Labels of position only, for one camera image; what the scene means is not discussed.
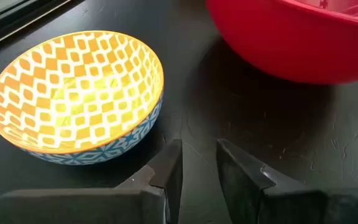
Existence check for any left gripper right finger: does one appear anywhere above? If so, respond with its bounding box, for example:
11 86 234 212
216 138 358 224

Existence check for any orange checkered blue-patterned bowl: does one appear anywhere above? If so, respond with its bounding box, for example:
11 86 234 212
0 30 165 166

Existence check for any large red plastic bowl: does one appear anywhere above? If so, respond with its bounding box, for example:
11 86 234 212
206 0 358 85

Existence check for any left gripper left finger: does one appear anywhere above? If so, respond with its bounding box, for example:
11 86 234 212
0 138 184 224

